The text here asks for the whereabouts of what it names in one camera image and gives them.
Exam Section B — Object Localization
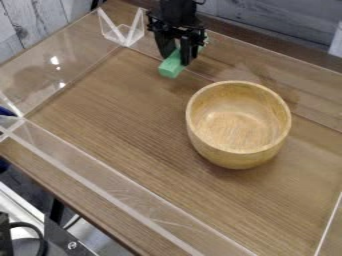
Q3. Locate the clear acrylic tray wall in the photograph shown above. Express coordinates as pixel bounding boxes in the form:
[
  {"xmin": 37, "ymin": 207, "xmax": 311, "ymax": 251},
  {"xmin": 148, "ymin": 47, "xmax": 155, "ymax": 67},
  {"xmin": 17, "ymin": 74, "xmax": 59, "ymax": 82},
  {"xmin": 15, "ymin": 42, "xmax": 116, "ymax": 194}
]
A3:
[{"xmin": 0, "ymin": 2, "xmax": 342, "ymax": 256}]

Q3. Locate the black table leg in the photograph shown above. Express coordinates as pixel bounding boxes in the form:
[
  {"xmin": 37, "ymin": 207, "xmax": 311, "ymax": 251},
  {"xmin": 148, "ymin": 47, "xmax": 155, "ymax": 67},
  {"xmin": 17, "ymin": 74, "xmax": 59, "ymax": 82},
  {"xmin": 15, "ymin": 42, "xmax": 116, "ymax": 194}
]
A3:
[{"xmin": 49, "ymin": 199, "xmax": 65, "ymax": 225}]

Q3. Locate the green rectangular block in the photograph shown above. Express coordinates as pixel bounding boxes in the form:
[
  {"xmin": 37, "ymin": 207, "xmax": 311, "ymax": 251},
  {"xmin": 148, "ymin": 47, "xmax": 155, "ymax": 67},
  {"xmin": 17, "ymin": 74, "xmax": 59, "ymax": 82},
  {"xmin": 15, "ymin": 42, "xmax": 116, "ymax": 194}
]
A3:
[{"xmin": 156, "ymin": 33, "xmax": 210, "ymax": 80}]

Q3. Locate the black cable loop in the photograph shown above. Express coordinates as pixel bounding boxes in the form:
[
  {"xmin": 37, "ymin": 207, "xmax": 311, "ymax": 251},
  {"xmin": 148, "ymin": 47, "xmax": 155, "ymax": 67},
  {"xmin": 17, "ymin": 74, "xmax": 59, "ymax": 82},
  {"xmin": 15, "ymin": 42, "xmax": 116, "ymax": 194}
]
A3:
[{"xmin": 7, "ymin": 221, "xmax": 49, "ymax": 256}]

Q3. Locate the light wooden bowl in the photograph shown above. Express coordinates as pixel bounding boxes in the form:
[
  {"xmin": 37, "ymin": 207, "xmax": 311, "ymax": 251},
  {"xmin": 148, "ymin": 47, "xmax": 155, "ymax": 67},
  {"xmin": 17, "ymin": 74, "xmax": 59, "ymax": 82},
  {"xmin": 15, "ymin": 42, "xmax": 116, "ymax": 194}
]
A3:
[{"xmin": 186, "ymin": 80, "xmax": 293, "ymax": 170}]

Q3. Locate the black metal bracket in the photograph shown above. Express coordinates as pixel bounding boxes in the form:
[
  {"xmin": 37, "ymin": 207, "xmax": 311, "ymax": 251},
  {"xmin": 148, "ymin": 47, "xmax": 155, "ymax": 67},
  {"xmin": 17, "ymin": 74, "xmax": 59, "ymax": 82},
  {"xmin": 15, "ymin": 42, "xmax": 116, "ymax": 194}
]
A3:
[{"xmin": 44, "ymin": 218, "xmax": 99, "ymax": 256}]

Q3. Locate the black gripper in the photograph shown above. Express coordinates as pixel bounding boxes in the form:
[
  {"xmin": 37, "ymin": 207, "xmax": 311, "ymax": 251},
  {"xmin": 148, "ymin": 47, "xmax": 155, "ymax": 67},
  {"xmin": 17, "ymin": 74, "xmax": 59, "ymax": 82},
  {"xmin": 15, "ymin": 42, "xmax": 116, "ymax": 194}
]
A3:
[{"xmin": 147, "ymin": 0, "xmax": 206, "ymax": 66}]

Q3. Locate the blue object at edge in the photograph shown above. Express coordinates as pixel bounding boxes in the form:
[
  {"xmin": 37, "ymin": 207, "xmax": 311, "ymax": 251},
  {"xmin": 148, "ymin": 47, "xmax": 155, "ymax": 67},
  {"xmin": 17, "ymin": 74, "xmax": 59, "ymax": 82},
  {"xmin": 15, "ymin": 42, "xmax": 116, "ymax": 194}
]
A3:
[{"xmin": 0, "ymin": 106, "xmax": 17, "ymax": 117}]

